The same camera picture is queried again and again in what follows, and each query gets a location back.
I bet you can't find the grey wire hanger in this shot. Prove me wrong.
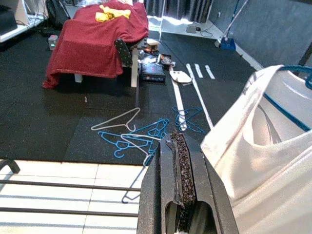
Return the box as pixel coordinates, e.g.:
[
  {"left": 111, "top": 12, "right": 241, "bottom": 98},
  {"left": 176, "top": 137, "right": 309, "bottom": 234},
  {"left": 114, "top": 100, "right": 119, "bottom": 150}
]
[{"left": 121, "top": 165, "right": 148, "bottom": 204}]

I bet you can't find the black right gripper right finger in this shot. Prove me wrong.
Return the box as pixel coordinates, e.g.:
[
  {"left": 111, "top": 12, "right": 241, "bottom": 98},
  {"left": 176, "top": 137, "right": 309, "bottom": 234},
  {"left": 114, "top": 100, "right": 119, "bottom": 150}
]
[{"left": 171, "top": 131, "right": 240, "bottom": 234}]

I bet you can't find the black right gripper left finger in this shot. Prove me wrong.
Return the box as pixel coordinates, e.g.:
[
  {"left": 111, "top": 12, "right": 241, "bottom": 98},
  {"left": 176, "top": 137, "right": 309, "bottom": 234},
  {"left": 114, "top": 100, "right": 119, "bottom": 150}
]
[{"left": 136, "top": 133, "right": 183, "bottom": 234}]

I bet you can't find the black backpack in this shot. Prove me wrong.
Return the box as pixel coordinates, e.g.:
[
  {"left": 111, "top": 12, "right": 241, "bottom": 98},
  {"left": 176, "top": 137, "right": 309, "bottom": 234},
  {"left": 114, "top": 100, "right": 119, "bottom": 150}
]
[{"left": 45, "top": 0, "right": 72, "bottom": 28}]

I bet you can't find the blue plastic hanger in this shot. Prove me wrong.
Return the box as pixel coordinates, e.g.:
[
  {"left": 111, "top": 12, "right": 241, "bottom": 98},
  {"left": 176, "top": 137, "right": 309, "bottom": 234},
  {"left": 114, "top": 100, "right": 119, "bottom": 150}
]
[
  {"left": 172, "top": 106, "right": 206, "bottom": 134},
  {"left": 97, "top": 131, "right": 134, "bottom": 159},
  {"left": 264, "top": 64, "right": 312, "bottom": 132},
  {"left": 135, "top": 118, "right": 171, "bottom": 156}
]

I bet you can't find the black metal stand frame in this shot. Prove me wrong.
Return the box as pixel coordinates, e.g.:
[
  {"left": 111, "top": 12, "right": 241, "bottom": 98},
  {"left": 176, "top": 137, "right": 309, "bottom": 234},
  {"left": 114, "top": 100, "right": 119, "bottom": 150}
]
[{"left": 297, "top": 41, "right": 312, "bottom": 67}]

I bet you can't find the black perforated plate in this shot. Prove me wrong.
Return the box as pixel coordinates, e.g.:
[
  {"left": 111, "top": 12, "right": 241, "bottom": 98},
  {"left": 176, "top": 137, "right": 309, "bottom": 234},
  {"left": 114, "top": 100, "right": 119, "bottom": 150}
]
[{"left": 114, "top": 38, "right": 134, "bottom": 68}]

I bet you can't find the yellow cloth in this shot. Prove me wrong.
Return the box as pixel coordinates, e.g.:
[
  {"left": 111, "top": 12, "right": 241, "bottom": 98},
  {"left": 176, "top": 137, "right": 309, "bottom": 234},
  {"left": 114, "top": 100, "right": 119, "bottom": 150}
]
[{"left": 94, "top": 4, "right": 132, "bottom": 23}]

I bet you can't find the white table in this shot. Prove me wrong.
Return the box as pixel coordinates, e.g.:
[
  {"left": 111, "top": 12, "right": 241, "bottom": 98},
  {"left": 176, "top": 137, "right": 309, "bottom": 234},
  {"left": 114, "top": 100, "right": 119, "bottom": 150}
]
[{"left": 74, "top": 47, "right": 139, "bottom": 89}]

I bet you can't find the red blanket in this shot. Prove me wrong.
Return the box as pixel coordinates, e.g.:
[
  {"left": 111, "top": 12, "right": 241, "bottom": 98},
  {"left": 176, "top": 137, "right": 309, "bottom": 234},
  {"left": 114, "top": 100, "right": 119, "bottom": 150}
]
[{"left": 41, "top": 0, "right": 149, "bottom": 90}]

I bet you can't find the white tank top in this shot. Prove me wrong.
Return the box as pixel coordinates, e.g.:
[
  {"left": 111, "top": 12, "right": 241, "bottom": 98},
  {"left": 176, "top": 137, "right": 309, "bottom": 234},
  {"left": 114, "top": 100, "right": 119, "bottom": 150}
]
[{"left": 199, "top": 64, "right": 312, "bottom": 234}]

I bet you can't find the short white floor strip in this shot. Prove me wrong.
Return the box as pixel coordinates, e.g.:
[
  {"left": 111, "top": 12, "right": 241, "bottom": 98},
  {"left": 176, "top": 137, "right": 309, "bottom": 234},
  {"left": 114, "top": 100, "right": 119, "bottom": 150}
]
[
  {"left": 204, "top": 64, "right": 216, "bottom": 80},
  {"left": 194, "top": 63, "right": 204, "bottom": 79}
]

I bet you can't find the grey power box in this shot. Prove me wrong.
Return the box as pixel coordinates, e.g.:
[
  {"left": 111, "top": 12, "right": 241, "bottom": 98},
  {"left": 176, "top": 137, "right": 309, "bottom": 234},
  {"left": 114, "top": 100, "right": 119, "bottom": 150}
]
[{"left": 47, "top": 34, "right": 59, "bottom": 51}]

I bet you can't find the black cardboard box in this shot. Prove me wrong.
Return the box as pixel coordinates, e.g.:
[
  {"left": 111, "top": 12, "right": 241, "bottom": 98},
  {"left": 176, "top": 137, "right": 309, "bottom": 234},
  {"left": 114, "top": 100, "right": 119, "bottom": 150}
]
[{"left": 140, "top": 62, "right": 167, "bottom": 83}]

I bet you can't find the white low platform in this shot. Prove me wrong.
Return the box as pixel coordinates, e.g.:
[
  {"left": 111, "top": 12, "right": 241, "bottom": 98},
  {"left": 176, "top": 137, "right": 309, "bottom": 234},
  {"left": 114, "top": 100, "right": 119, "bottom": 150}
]
[{"left": 146, "top": 14, "right": 221, "bottom": 40}]

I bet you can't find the white plastic hanger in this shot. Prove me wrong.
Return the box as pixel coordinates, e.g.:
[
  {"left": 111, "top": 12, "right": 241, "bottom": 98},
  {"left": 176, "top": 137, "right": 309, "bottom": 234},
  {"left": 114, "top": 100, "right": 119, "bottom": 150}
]
[
  {"left": 120, "top": 133, "right": 162, "bottom": 167},
  {"left": 90, "top": 107, "right": 141, "bottom": 133}
]

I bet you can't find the blue floor mop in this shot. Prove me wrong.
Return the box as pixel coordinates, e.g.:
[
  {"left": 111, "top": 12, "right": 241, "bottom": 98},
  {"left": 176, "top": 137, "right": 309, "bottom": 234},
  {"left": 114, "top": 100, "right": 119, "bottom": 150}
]
[{"left": 214, "top": 0, "right": 251, "bottom": 51}]

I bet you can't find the white plastic part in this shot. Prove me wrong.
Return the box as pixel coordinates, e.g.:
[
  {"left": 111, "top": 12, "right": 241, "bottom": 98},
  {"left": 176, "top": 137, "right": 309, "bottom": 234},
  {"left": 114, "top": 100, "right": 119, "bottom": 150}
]
[{"left": 169, "top": 70, "right": 193, "bottom": 85}]

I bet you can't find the dark curtain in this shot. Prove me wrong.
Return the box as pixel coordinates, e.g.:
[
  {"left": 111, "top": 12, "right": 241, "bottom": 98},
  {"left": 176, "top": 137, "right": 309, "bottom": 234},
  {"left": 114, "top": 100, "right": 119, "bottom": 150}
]
[{"left": 143, "top": 0, "right": 213, "bottom": 23}]

